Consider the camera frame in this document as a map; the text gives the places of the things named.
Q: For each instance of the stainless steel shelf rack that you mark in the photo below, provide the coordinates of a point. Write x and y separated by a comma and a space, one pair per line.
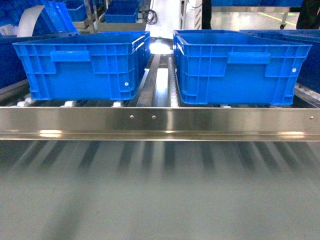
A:
141, 120

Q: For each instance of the blue plastic bin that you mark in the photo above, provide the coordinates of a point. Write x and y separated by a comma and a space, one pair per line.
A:
11, 68
203, 31
85, 67
132, 33
238, 69

